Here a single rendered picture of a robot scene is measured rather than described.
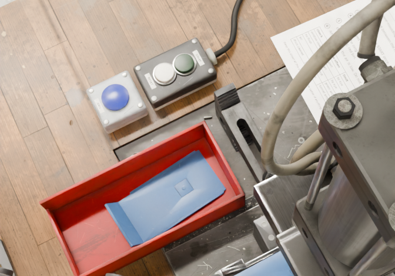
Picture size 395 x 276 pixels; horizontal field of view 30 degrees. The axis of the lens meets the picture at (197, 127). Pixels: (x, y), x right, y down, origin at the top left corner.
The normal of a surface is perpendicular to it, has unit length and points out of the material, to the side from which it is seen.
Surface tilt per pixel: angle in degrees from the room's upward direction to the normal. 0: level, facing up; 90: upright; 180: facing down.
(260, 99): 0
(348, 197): 90
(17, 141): 0
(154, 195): 0
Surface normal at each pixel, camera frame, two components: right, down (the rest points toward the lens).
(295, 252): -0.06, -0.33
